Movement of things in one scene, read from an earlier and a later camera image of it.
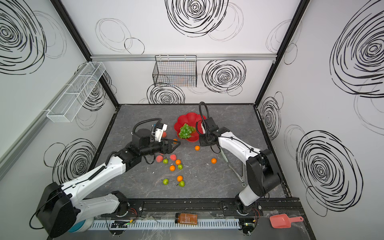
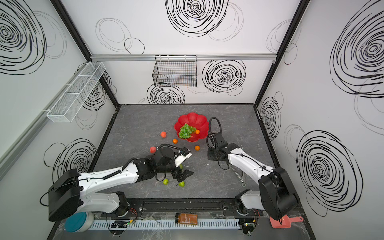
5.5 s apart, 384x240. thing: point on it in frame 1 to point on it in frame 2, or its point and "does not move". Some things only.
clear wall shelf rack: [68, 105] does not move
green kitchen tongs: [242, 180] does not move
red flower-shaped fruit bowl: [192, 119] does not move
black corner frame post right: [302, 6] does not move
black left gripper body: [163, 146] to [179, 172]
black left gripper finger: [170, 147] to [186, 173]
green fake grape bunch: [186, 131] does not move
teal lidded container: [82, 226] does not move
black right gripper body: [205, 138] to [214, 154]
